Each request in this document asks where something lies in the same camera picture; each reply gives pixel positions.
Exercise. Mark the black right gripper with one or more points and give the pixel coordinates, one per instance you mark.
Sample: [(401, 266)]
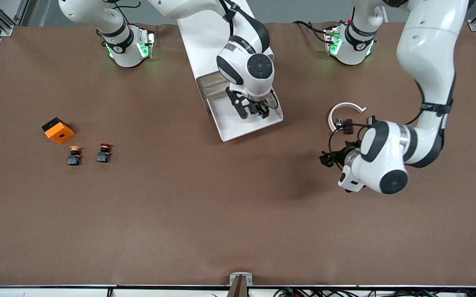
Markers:
[(259, 109)]

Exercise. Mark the yellow push button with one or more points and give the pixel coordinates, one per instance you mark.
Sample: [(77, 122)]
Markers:
[(74, 157)]

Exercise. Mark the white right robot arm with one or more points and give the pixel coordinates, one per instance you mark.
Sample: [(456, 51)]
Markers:
[(246, 66)]

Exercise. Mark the green push button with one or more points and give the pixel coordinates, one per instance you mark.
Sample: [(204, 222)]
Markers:
[(259, 110)]

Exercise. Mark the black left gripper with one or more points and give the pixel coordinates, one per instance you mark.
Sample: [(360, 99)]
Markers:
[(344, 155)]

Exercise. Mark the small black clip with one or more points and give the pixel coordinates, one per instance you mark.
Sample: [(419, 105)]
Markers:
[(370, 119)]

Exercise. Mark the grey metal bracket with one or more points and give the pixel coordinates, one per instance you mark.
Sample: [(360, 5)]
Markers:
[(241, 274)]

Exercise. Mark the brown terminal block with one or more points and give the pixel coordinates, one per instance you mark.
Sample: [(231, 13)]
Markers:
[(348, 126)]

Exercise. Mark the brown table mat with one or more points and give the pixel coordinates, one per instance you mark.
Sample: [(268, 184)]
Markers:
[(238, 206)]

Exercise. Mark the white curved plastic piece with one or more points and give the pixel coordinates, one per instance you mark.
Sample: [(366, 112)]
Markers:
[(347, 104)]

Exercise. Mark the orange button box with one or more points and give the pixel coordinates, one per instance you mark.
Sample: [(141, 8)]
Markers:
[(59, 134)]

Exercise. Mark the white table edge rail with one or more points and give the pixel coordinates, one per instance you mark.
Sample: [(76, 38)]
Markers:
[(159, 293)]

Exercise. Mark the brown pointed post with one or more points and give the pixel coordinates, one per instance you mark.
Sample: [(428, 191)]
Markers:
[(240, 288)]

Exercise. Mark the red push button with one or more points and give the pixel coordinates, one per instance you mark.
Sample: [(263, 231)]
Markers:
[(103, 156)]

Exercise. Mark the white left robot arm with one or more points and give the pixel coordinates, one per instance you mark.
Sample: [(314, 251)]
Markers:
[(427, 62)]

